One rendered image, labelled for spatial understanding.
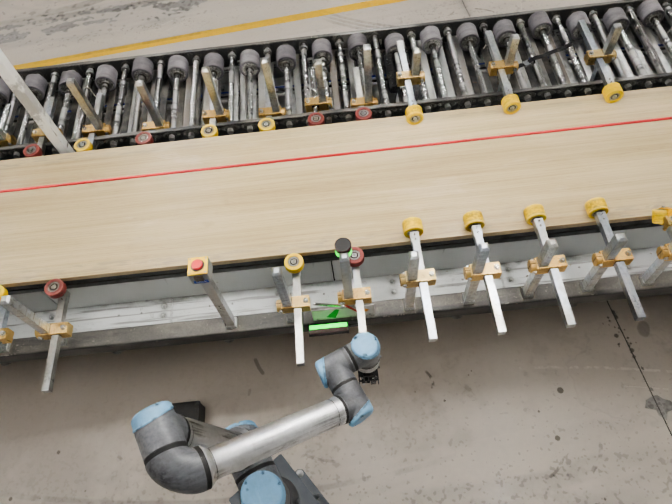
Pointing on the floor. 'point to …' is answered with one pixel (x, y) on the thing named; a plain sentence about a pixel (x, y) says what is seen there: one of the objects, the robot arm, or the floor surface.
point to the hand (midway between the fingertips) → (367, 373)
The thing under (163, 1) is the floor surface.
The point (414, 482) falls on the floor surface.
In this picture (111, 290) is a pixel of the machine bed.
